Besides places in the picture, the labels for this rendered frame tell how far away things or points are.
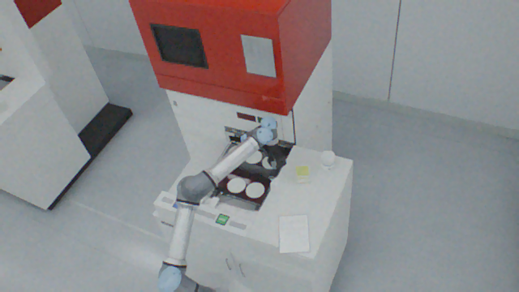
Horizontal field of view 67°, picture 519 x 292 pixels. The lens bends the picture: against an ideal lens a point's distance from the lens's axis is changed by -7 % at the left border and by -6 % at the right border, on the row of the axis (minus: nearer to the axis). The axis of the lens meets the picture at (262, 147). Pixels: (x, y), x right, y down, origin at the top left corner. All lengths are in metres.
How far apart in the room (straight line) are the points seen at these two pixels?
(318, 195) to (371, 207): 1.19
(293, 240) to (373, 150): 1.80
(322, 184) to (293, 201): 0.18
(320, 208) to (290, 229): 0.19
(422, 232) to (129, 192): 2.38
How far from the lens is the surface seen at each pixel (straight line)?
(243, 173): 2.32
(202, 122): 2.58
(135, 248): 3.34
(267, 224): 2.04
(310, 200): 2.10
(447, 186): 3.48
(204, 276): 2.12
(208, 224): 2.10
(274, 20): 1.79
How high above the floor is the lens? 2.69
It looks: 47 degrees down
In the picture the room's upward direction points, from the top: 10 degrees counter-clockwise
